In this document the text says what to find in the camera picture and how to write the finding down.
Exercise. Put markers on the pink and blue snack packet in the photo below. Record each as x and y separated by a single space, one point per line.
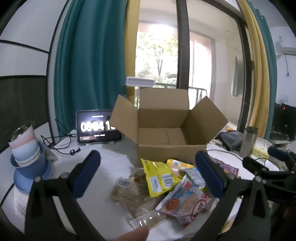
185 204

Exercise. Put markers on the pale yellow bag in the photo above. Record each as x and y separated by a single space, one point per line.
261 149

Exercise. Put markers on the white air conditioner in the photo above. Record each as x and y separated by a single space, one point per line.
286 48

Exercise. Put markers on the black monitor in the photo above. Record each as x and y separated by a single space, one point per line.
285 120

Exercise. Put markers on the purple snack packet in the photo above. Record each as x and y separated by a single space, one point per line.
227 168

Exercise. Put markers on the wide yellow curtain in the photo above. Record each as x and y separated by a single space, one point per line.
259 69

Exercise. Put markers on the steel thermos bottle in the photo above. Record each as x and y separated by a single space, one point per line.
248 143

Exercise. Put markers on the clear cracker packet with barcode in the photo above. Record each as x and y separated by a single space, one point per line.
123 183

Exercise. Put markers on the brown cardboard box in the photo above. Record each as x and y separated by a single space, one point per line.
161 149

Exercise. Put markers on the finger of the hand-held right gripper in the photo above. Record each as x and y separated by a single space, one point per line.
278 153
254 166

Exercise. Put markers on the wide teal curtain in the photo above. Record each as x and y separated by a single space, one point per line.
87 58

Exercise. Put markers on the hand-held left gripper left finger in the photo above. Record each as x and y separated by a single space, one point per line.
86 172

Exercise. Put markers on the blue white striped packet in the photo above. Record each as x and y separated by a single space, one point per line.
195 177

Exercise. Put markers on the grey cloth pouch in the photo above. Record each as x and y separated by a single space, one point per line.
231 140

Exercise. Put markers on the black window frame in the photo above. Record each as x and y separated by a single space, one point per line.
182 46

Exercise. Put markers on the pale blue cup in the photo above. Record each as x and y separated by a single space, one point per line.
25 154

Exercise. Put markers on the narrow yellow curtain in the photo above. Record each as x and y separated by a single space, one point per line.
132 46

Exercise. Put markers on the yellow and black snack packet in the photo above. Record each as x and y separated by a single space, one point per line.
180 165

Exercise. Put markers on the person's left hand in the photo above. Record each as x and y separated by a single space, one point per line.
134 235

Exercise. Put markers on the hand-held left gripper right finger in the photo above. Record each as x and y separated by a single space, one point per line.
208 172

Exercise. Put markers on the grey hanging garment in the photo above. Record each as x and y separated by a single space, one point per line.
235 78

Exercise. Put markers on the grey tablet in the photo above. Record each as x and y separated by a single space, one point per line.
97 126

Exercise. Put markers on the pink cup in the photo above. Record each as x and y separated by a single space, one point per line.
22 136

